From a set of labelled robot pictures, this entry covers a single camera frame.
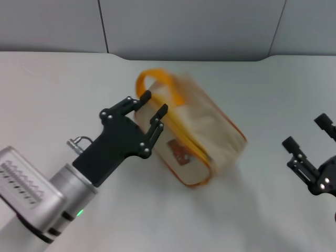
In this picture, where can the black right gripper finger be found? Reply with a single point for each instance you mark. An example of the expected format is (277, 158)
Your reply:
(326, 123)
(299, 160)

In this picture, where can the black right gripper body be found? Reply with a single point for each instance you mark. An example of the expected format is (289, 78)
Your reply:
(328, 178)

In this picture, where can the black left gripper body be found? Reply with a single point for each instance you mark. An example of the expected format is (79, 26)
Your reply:
(118, 141)

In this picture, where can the beige bear food bag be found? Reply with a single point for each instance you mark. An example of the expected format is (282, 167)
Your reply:
(204, 131)

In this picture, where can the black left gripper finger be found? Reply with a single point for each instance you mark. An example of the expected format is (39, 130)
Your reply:
(157, 128)
(128, 103)

